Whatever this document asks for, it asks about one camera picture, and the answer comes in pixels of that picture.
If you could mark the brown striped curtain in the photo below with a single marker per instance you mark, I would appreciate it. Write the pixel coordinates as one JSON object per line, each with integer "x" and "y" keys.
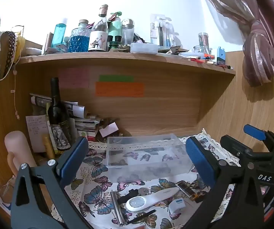
{"x": 253, "y": 23}

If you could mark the clear eyeglasses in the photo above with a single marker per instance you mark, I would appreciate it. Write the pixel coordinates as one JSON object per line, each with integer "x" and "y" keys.
{"x": 6, "y": 190}

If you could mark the orange sticky note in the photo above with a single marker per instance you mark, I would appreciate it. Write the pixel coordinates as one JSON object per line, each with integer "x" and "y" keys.
{"x": 119, "y": 89}

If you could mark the dark wine bottle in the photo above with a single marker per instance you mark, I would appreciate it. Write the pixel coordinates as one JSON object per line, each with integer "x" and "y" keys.
{"x": 58, "y": 124}

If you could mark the clear bottle with cartoon label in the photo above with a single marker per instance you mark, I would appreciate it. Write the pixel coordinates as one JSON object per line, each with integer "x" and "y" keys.
{"x": 98, "y": 38}

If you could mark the stack of small boxes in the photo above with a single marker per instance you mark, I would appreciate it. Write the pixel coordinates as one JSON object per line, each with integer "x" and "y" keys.
{"x": 87, "y": 127}

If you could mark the round metal disc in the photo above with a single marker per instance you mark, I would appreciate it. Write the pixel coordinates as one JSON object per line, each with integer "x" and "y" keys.
{"x": 144, "y": 191}

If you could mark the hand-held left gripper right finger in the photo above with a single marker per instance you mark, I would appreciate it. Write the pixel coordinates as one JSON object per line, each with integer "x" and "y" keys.
{"x": 199, "y": 160}

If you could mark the white hand mirror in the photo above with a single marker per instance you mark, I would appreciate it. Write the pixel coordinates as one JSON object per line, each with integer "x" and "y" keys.
{"x": 141, "y": 202}

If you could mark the clear glass jar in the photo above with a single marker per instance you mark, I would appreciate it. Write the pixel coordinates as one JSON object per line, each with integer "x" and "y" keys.
{"x": 203, "y": 41}

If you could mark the black lace headband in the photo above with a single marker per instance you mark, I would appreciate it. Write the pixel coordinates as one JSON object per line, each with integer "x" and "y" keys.
{"x": 9, "y": 52}

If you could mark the small white box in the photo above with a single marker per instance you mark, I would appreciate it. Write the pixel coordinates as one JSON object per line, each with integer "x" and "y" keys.
{"x": 177, "y": 207}

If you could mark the small pink paper card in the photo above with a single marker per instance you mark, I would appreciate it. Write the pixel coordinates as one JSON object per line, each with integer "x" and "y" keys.
{"x": 108, "y": 129}

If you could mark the handwritten paper note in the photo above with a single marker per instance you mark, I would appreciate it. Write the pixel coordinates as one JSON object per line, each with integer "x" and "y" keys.
{"x": 35, "y": 133}

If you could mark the wooden shelf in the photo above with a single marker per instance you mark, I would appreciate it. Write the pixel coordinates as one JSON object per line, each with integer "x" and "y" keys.
{"x": 132, "y": 62}

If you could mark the glass bottle with blue liquid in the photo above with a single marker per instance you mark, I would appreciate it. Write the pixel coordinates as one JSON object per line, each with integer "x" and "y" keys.
{"x": 80, "y": 40}

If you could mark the black binder clip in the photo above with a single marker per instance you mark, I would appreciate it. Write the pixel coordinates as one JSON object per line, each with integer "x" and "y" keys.
{"x": 127, "y": 195}

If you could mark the small blue box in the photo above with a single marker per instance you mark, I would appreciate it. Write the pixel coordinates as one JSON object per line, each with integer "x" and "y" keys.
{"x": 221, "y": 56}

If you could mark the clear blister tool pack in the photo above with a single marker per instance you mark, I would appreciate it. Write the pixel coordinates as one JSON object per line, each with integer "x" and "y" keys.
{"x": 162, "y": 31}

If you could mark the green sticky note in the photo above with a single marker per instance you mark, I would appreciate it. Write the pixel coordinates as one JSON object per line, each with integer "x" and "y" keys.
{"x": 116, "y": 78}

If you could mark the tall blue plastic bottle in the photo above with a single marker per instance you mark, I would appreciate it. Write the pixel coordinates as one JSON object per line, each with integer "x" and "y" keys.
{"x": 58, "y": 34}

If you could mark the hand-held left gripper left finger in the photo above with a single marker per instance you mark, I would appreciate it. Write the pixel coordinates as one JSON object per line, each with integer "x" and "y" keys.
{"x": 73, "y": 157}

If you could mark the yellow candle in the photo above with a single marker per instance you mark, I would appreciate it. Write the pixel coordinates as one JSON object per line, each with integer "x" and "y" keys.
{"x": 48, "y": 148}

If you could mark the pink sticky note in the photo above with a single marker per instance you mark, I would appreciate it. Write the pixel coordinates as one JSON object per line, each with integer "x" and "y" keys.
{"x": 74, "y": 78}

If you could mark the metal roller bar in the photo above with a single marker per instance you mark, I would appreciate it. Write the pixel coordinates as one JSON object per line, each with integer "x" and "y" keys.
{"x": 118, "y": 207}

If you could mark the pink cylinder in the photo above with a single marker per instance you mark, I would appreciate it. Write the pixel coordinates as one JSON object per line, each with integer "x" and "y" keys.
{"x": 18, "y": 148}

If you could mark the black tweezers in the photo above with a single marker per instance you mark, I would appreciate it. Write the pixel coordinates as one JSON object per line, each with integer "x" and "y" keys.
{"x": 144, "y": 216}

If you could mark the clear plastic storage box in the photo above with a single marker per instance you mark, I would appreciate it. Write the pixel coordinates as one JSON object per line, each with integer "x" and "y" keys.
{"x": 149, "y": 157}

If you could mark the teal pump bottle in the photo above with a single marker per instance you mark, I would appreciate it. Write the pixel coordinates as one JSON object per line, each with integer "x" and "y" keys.
{"x": 115, "y": 29}

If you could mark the clear lidded plastic box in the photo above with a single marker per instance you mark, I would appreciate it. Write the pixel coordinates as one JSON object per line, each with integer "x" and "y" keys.
{"x": 144, "y": 48}

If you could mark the small brown electronic module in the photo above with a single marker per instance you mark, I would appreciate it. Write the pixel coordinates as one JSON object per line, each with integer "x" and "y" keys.
{"x": 187, "y": 189}

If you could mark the butterfly print tablecloth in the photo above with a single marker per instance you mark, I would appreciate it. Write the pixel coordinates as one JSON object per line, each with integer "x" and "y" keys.
{"x": 99, "y": 186}

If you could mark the glass jar with metal cap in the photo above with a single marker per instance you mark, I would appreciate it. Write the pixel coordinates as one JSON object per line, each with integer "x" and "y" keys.
{"x": 128, "y": 32}

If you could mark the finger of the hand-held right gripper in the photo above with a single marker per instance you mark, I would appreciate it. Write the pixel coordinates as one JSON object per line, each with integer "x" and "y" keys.
{"x": 253, "y": 132}
{"x": 237, "y": 148}

